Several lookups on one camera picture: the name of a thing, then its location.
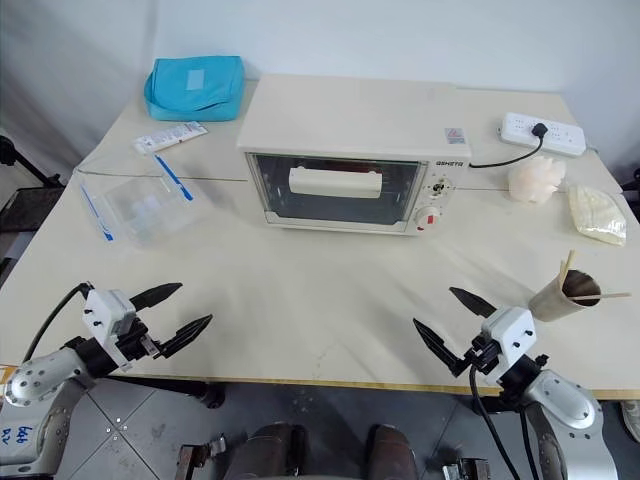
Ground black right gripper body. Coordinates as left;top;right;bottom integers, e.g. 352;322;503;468
462;333;506;376

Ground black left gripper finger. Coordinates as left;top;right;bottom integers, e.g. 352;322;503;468
130;282;184;313
158;313;214;359

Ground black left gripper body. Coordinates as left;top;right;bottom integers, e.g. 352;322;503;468
116;321;164;373

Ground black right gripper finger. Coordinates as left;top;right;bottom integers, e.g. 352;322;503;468
412;317;470;379
448;286;497;319

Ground white toaster oven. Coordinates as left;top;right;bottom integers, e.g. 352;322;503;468
235;74;474;238

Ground brown paper cup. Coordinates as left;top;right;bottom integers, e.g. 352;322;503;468
528;269;603;324

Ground red and white timer knob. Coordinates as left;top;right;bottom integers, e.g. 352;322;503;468
415;206;443;234

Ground clear zip bag, blue edges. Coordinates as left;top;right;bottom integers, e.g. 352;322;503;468
74;152;197;250

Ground wooden stick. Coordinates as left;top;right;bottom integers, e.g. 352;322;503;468
558;249;577;296
569;291;633;302

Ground dark rounded shape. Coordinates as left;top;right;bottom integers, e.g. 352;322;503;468
233;422;307;480
366;423;419;480

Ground beige wrapped packet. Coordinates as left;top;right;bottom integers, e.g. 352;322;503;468
567;183;628;248

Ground white printed tube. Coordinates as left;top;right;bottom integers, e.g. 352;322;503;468
131;121;208;154

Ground black metal stand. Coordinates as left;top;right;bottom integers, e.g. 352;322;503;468
0;133;67;274

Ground white power strip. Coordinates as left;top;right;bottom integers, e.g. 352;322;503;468
497;111;588;160

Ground blue fabric pouch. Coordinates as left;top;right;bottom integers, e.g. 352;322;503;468
143;56;246;123

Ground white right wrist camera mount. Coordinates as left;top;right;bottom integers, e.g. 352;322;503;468
480;306;538;387

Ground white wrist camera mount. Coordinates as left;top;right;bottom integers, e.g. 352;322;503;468
81;287;139;374
480;306;538;387

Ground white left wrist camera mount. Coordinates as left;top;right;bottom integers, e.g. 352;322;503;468
81;287;139;374

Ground black table frame bar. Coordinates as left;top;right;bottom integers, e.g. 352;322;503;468
98;375;227;407

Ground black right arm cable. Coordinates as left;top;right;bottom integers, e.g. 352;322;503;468
468;363;522;480

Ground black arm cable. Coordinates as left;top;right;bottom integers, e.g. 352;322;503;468
21;281;94;364
468;363;522;480

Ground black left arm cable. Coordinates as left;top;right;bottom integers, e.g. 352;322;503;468
21;281;94;364

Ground black power cord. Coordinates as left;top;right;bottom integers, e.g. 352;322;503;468
468;134;546;171

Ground glass oven door, white handle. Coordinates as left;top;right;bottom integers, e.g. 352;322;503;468
245;152;427;226

